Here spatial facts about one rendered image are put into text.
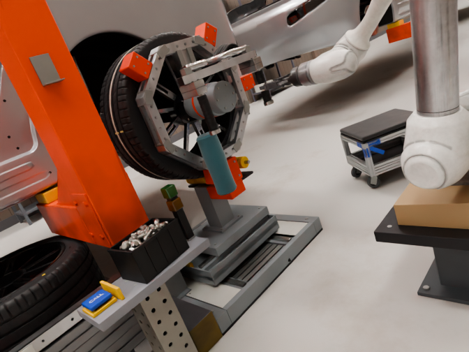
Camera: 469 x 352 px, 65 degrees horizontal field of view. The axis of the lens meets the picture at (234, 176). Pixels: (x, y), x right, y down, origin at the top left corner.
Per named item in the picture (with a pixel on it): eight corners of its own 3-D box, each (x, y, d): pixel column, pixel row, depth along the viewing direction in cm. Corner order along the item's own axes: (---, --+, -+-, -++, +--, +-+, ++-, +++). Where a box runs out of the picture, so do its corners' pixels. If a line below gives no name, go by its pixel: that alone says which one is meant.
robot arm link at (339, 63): (313, 90, 136) (330, 77, 143) (352, 81, 124) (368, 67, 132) (303, 62, 132) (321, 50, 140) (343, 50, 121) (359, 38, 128)
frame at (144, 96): (251, 138, 189) (214, 31, 174) (261, 137, 184) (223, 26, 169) (172, 187, 155) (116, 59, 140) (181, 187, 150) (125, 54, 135)
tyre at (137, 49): (102, 26, 163) (93, 175, 158) (128, 6, 146) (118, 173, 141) (216, 66, 208) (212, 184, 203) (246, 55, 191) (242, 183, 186)
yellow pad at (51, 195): (66, 189, 180) (61, 180, 179) (77, 189, 170) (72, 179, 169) (38, 203, 171) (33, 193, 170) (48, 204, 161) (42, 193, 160)
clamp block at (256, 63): (248, 72, 161) (244, 60, 160) (264, 67, 155) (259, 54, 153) (241, 75, 158) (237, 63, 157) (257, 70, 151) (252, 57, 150)
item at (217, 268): (234, 224, 222) (228, 210, 219) (280, 228, 196) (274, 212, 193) (171, 274, 191) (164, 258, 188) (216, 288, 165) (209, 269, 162)
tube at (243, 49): (221, 63, 168) (213, 39, 165) (251, 51, 154) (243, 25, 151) (193, 72, 157) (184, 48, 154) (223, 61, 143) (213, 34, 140)
